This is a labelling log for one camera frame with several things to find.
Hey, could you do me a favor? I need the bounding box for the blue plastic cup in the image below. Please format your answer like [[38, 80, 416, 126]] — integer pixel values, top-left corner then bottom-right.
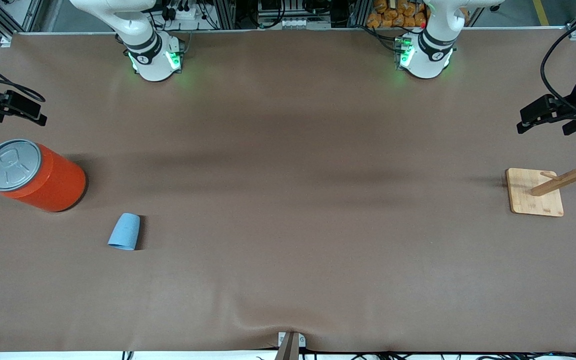
[[107, 213, 141, 251]]

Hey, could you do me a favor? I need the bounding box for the wooden cup rack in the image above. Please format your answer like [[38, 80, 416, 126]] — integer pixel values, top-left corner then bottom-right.
[[506, 141, 576, 218]]

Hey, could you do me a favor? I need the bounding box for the orange can with grey lid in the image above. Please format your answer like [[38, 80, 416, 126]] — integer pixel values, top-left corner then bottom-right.
[[0, 139, 87, 213]]

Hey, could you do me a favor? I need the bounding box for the orange packaged snacks pile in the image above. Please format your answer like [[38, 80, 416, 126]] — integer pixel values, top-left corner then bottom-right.
[[366, 0, 470, 29]]

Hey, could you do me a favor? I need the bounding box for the white power strip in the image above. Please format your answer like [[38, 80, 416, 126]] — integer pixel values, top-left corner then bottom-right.
[[167, 4, 205, 22]]

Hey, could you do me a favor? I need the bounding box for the brown table mat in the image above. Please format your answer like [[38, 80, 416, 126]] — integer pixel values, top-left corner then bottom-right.
[[0, 27, 576, 353]]

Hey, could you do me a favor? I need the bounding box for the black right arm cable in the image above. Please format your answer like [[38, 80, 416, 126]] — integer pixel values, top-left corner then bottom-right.
[[0, 50, 47, 103]]

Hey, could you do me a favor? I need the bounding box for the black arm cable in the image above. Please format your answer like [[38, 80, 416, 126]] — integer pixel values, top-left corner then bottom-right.
[[540, 12, 576, 108], [0, 50, 47, 103]]

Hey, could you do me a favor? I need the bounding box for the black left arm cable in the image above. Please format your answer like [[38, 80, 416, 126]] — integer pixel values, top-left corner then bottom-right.
[[540, 12, 576, 108]]

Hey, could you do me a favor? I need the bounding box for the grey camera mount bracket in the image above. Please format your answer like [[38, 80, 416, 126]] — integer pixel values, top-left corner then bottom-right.
[[274, 331, 306, 360]]

